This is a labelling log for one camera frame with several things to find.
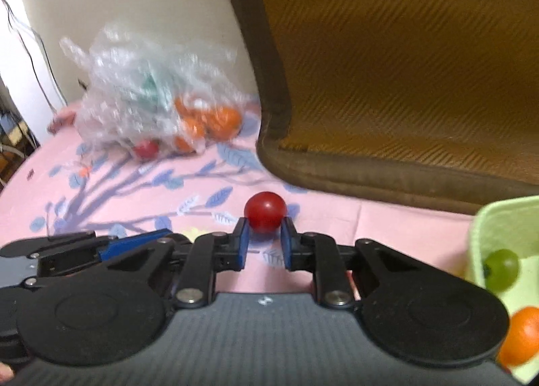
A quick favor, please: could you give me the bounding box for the red cherry tomato back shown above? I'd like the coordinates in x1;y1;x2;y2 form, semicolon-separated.
244;191;288;234

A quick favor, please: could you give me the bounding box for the pink deer-print tablecloth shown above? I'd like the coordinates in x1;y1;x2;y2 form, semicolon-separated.
1;109;471;276

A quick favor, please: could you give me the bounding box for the green tomato in bowl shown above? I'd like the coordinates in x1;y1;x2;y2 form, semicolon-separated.
482;249;520;294

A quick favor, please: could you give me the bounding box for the orange tomato in bowl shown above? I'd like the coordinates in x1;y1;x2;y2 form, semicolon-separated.
498;306;538;368

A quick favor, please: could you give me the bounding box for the green square plastic bowl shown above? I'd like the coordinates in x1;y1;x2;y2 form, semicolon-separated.
465;194;539;385

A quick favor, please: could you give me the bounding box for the clear plastic fruit bag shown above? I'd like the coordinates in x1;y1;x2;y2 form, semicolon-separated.
59;24;252;159

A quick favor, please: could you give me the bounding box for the brown seat cushion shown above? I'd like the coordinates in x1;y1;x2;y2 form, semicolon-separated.
230;0;538;213

